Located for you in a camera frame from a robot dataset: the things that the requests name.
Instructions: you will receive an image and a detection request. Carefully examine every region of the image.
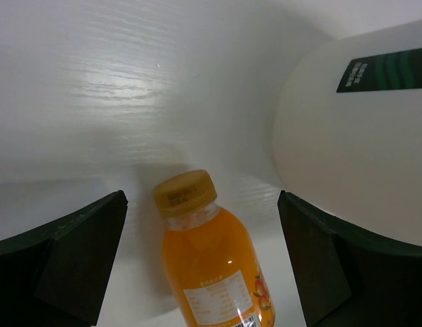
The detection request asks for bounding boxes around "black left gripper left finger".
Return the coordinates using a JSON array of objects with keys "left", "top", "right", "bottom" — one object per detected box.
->
[{"left": 0, "top": 190, "right": 127, "bottom": 326}]

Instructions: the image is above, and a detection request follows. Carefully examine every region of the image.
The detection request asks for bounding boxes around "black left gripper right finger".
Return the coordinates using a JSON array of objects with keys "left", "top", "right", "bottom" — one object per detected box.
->
[{"left": 277, "top": 191, "right": 422, "bottom": 326}]

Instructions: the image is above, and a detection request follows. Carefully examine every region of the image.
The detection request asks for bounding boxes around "orange plastic bottle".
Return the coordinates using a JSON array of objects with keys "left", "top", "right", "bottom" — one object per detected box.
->
[{"left": 153, "top": 170, "right": 276, "bottom": 326}]

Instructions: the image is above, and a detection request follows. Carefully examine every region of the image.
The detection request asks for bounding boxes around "cream plastic bin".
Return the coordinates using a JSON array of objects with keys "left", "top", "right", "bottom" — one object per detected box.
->
[{"left": 273, "top": 20, "right": 422, "bottom": 246}]

